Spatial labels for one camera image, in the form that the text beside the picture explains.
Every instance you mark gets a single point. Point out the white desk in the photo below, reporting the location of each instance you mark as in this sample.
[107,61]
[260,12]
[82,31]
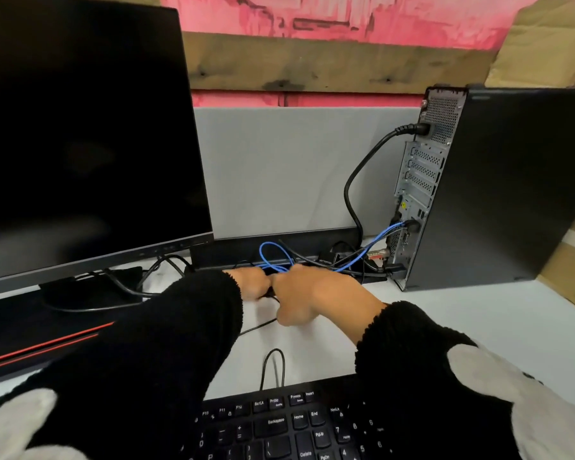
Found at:
[508,320]

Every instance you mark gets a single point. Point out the person's right forearm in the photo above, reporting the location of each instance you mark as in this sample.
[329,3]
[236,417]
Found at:
[460,392]

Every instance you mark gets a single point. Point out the plain brown cardboard sheet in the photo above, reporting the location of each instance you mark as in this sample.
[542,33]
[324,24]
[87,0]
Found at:
[546,43]

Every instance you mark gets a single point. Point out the person's left forearm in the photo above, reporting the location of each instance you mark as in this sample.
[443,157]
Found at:
[100,378]

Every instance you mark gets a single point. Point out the black computer monitor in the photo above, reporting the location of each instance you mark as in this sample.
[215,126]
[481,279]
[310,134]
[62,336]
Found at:
[76,138]

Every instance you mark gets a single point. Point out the black desktop tower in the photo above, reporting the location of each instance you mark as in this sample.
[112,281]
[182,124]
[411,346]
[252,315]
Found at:
[508,186]

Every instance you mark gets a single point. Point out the person's left hand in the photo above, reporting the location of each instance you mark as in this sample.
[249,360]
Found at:
[254,282]

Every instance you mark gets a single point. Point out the long weathered wooden plank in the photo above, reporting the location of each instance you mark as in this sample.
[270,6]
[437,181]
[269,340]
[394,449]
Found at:
[340,62]

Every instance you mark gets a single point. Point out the black keyboard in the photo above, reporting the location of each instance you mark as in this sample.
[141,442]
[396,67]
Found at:
[292,426]

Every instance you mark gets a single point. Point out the narrow brown cardboard panel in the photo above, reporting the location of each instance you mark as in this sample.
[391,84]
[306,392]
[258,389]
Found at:
[570,277]

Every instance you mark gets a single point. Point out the person's right hand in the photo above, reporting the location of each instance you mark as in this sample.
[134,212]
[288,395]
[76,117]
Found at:
[316,297]

